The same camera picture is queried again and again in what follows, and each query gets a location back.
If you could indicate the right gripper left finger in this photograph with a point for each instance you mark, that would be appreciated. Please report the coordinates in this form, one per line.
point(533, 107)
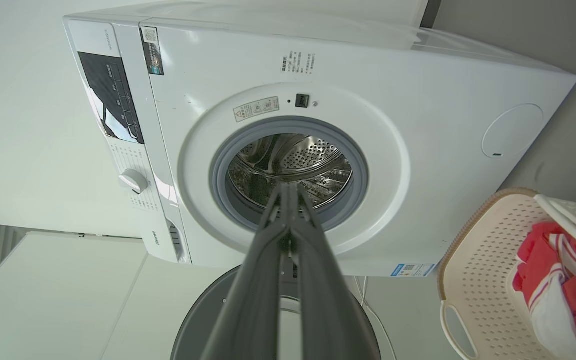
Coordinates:
point(258, 280)

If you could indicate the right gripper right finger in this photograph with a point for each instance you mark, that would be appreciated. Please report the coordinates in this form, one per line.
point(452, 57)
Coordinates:
point(323, 300)

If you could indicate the round black glass washer door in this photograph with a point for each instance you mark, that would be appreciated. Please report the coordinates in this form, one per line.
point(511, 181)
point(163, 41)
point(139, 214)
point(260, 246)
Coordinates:
point(193, 330)

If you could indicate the black door lock socket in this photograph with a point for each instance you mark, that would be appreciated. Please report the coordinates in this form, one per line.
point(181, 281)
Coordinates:
point(302, 100)

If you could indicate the white front-load washing machine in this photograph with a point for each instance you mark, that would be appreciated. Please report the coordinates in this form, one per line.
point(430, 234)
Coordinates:
point(418, 100)

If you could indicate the blue energy label sticker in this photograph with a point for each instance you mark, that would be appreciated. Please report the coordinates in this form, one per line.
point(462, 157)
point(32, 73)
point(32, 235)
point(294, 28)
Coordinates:
point(412, 270)

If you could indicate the stainless steel washer drum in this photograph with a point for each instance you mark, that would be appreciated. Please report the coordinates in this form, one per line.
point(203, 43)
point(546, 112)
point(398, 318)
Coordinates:
point(308, 155)

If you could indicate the white round washer knob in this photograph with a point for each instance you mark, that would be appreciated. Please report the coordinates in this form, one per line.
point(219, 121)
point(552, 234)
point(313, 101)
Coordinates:
point(134, 181)

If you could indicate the cream perforated laundry basket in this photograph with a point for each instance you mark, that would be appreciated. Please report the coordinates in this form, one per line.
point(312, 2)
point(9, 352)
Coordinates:
point(483, 260)

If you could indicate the beige warning label sticker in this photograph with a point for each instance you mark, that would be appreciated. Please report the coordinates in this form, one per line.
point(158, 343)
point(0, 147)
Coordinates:
point(256, 109)

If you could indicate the red and white garment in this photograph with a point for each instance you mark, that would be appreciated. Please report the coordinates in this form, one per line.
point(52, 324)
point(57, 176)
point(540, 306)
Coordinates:
point(543, 250)

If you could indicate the black washer control panel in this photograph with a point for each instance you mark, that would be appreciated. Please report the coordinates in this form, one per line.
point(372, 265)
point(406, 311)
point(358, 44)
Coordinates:
point(113, 95)

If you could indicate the dark QR code sticker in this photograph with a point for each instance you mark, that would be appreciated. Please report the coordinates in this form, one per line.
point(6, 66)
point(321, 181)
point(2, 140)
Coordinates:
point(152, 50)

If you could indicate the round white filter cover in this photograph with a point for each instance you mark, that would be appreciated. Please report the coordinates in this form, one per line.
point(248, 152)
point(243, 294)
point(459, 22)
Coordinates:
point(513, 131)

